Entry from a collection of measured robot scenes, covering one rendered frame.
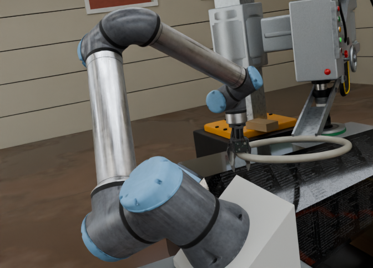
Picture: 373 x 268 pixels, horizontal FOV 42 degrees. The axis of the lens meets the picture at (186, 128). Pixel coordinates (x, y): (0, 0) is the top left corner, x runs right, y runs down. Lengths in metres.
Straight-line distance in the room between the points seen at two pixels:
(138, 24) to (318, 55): 1.31
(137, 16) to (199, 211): 0.66
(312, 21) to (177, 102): 6.28
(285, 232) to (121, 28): 0.76
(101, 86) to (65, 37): 6.72
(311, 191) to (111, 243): 1.32
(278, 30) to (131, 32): 1.81
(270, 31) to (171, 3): 5.58
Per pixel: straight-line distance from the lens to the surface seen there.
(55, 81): 8.11
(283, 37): 3.17
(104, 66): 1.46
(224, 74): 1.72
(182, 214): 1.09
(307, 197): 2.31
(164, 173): 1.07
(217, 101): 1.87
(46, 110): 8.12
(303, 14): 2.58
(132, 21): 1.48
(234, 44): 3.08
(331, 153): 1.94
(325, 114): 2.49
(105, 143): 1.32
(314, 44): 2.58
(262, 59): 3.18
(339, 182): 2.44
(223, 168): 2.27
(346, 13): 3.01
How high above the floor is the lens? 1.48
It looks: 12 degrees down
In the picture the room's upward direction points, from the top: 8 degrees counter-clockwise
